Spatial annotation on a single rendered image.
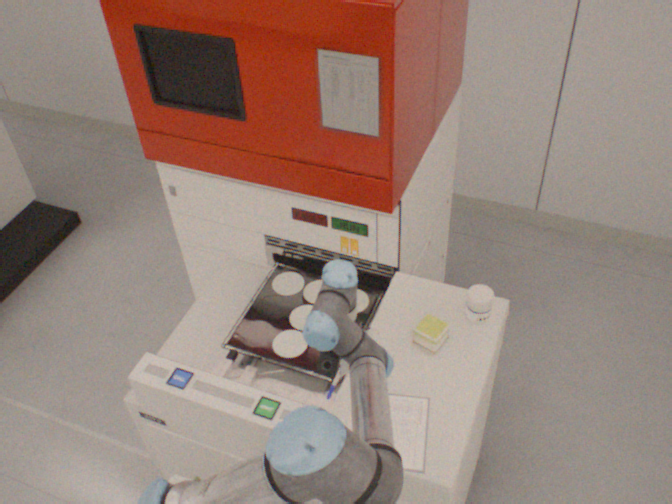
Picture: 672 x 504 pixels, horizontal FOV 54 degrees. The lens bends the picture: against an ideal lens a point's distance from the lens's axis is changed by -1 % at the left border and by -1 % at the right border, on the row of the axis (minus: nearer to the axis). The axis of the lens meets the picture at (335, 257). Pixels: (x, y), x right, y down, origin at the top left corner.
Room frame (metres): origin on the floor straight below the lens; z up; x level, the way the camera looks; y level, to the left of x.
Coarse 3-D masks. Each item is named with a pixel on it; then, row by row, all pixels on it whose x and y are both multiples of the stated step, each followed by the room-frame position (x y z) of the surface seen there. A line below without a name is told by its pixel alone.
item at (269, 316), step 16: (304, 272) 1.50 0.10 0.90; (272, 288) 1.44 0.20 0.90; (368, 288) 1.42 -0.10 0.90; (256, 304) 1.38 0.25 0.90; (272, 304) 1.38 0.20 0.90; (288, 304) 1.37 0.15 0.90; (304, 304) 1.37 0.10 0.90; (368, 304) 1.35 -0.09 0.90; (256, 320) 1.32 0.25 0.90; (272, 320) 1.31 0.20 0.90; (288, 320) 1.31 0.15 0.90; (240, 336) 1.26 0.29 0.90; (256, 336) 1.26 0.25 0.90; (272, 336) 1.25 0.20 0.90; (256, 352) 1.20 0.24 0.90; (272, 352) 1.19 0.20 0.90; (304, 352) 1.18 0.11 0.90; (304, 368) 1.13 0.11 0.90
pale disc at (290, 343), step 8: (280, 336) 1.25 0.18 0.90; (288, 336) 1.25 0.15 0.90; (296, 336) 1.25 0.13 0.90; (280, 344) 1.22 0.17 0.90; (288, 344) 1.22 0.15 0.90; (296, 344) 1.22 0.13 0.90; (304, 344) 1.21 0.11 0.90; (280, 352) 1.19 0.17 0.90; (288, 352) 1.19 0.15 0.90; (296, 352) 1.19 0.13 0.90
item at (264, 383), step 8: (232, 376) 1.13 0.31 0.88; (264, 376) 1.12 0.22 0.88; (256, 384) 1.10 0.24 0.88; (264, 384) 1.10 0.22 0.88; (272, 384) 1.10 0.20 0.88; (280, 384) 1.09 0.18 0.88; (272, 392) 1.07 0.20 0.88; (280, 392) 1.07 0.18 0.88; (288, 392) 1.07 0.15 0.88; (296, 392) 1.06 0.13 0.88; (304, 392) 1.06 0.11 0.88; (312, 392) 1.06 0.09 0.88; (296, 400) 1.04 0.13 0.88; (304, 400) 1.04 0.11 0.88; (312, 400) 1.04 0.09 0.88; (320, 400) 1.03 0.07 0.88
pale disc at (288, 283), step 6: (282, 276) 1.49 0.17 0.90; (288, 276) 1.49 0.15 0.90; (294, 276) 1.49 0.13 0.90; (300, 276) 1.49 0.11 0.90; (276, 282) 1.47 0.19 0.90; (282, 282) 1.47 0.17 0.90; (288, 282) 1.47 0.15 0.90; (294, 282) 1.46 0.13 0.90; (300, 282) 1.46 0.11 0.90; (276, 288) 1.44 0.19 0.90; (282, 288) 1.44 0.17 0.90; (288, 288) 1.44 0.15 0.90; (294, 288) 1.44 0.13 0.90; (300, 288) 1.44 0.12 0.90; (282, 294) 1.42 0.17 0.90; (288, 294) 1.42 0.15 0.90
